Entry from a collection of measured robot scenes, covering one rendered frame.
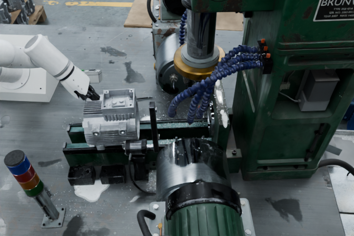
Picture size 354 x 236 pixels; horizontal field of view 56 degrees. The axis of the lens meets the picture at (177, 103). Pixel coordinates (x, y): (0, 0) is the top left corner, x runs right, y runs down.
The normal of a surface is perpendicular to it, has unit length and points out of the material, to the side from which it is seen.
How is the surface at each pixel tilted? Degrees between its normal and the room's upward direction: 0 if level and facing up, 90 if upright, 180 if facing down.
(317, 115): 3
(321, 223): 0
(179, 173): 21
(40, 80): 45
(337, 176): 0
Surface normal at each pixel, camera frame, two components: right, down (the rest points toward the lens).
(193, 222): -0.40, -0.62
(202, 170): 0.15, -0.68
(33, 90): -0.07, 0.03
